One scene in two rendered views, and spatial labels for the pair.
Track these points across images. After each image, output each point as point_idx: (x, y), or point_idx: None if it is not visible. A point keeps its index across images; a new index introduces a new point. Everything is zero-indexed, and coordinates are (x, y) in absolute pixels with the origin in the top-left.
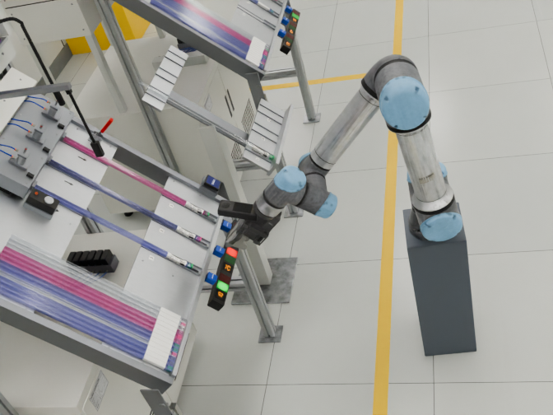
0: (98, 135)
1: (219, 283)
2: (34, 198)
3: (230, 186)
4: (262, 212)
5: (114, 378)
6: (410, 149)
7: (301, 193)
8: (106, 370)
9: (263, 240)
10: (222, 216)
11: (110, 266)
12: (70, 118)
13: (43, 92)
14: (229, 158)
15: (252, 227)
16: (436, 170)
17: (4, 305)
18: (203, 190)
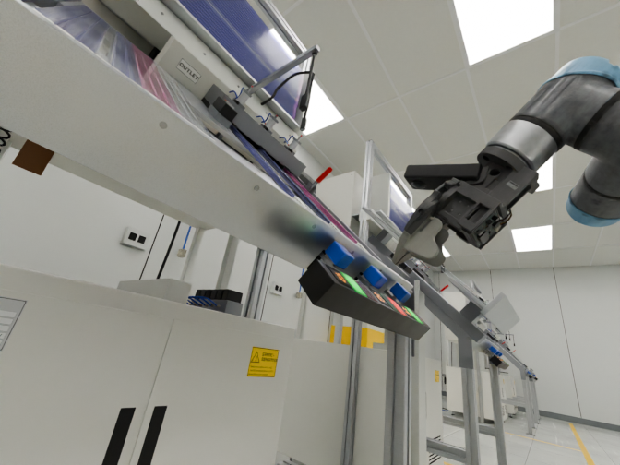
0: (312, 184)
1: (349, 278)
2: (220, 97)
3: (412, 373)
4: (497, 142)
5: (23, 372)
6: None
7: (614, 87)
8: (35, 326)
9: (486, 213)
10: (400, 277)
11: (226, 302)
12: (301, 161)
13: (295, 59)
14: (423, 336)
15: (465, 183)
16: None
17: None
18: (386, 263)
